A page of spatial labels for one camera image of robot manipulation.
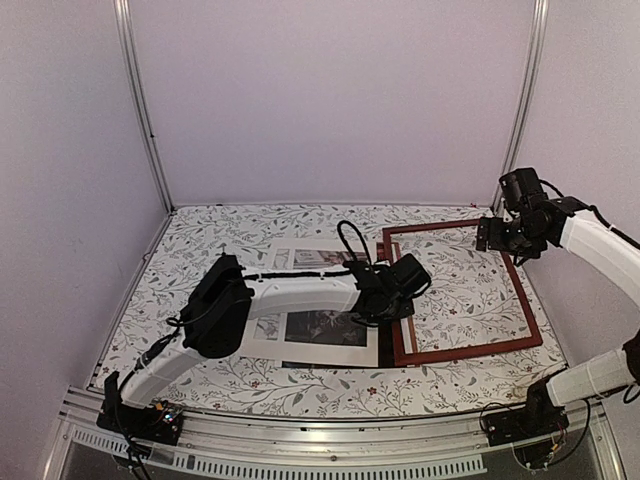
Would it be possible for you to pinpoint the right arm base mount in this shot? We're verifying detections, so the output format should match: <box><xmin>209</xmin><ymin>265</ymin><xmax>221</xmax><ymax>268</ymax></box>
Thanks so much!
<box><xmin>479</xmin><ymin>400</ymin><xmax>569</xmax><ymax>446</ymax></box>

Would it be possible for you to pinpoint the red-brown wooden picture frame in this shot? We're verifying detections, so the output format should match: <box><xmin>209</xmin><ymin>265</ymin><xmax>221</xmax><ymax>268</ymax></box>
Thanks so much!
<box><xmin>382</xmin><ymin>219</ymin><xmax>543</xmax><ymax>367</ymax></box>

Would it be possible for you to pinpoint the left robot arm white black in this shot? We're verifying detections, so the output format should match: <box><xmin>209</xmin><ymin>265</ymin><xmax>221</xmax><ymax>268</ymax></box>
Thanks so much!
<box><xmin>104</xmin><ymin>254</ymin><xmax>432</xmax><ymax>434</ymax></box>

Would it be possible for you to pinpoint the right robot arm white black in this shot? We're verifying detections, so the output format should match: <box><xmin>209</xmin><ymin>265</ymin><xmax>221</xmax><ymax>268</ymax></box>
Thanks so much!
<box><xmin>476</xmin><ymin>167</ymin><xmax>639</xmax><ymax>436</ymax></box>

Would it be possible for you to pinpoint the brown backing board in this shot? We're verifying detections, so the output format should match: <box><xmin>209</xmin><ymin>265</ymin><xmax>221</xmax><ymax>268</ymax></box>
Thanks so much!
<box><xmin>376</xmin><ymin>242</ymin><xmax>404</xmax><ymax>369</ymax></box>

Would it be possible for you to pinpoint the cat photo print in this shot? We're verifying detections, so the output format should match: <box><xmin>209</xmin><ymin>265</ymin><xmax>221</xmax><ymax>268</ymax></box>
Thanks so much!
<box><xmin>280</xmin><ymin>249</ymin><xmax>381</xmax><ymax>370</ymax></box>

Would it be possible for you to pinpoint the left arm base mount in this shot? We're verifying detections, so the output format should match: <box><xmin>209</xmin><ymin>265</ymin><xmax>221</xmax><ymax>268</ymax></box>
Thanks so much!
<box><xmin>96</xmin><ymin>395</ymin><xmax>184</xmax><ymax>446</ymax></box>

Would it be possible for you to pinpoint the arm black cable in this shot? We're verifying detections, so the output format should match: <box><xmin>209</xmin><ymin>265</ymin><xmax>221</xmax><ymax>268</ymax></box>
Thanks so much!
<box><xmin>544</xmin><ymin>180</ymin><xmax>640</xmax><ymax>251</ymax></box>
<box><xmin>336</xmin><ymin>219</ymin><xmax>374</xmax><ymax>266</ymax></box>

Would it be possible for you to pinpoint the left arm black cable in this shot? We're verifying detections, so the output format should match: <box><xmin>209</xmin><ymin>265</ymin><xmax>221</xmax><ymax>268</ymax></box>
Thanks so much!
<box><xmin>336</xmin><ymin>219</ymin><xmax>374</xmax><ymax>266</ymax></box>

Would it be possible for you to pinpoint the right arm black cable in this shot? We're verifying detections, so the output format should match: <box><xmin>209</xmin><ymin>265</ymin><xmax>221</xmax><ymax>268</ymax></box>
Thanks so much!
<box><xmin>544</xmin><ymin>180</ymin><xmax>640</xmax><ymax>251</ymax></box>

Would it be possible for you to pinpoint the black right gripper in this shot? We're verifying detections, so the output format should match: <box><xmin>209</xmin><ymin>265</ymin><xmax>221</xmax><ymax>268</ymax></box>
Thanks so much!
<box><xmin>476</xmin><ymin>215</ymin><xmax>544</xmax><ymax>259</ymax></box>

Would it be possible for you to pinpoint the right aluminium corner post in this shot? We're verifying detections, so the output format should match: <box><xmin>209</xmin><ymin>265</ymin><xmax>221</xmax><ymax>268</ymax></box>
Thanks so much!
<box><xmin>490</xmin><ymin>0</ymin><xmax>550</xmax><ymax>214</ymax></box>

